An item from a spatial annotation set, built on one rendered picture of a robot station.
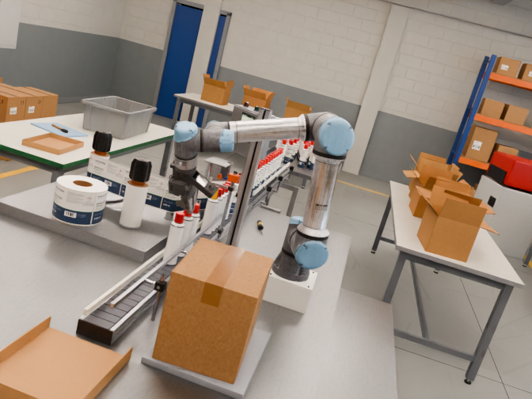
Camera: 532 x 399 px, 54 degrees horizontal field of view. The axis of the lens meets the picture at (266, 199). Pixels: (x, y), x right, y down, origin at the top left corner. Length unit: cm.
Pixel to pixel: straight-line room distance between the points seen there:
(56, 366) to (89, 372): 8
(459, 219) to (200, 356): 232
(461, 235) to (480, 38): 657
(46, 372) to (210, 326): 42
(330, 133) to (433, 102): 799
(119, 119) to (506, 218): 505
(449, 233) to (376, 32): 654
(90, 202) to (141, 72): 849
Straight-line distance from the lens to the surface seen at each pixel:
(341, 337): 197
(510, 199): 730
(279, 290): 202
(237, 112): 224
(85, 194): 219
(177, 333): 149
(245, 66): 992
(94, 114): 422
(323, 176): 178
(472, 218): 350
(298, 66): 973
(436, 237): 350
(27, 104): 605
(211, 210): 234
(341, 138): 173
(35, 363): 152
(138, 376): 152
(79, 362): 153
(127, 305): 171
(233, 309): 141
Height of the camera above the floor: 173
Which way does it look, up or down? 16 degrees down
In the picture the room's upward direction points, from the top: 15 degrees clockwise
